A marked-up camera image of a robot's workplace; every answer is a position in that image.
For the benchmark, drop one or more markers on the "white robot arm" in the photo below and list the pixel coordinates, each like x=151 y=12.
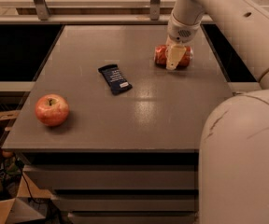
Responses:
x=234 y=149

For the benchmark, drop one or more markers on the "dark blue snack bar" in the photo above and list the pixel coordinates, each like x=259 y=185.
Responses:
x=115 y=79

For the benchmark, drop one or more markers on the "red coke can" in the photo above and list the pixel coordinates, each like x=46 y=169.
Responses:
x=160 y=56

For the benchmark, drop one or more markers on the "red apple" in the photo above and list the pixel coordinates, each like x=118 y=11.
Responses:
x=51 y=110

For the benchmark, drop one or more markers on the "cardboard box lower left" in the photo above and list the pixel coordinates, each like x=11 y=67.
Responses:
x=30 y=204

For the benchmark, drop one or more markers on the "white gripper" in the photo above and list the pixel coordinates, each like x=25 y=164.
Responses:
x=181 y=32

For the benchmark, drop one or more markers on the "metal frame rail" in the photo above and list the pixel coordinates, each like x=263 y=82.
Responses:
x=84 y=11

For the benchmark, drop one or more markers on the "grey drawer cabinet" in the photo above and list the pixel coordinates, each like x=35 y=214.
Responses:
x=129 y=158

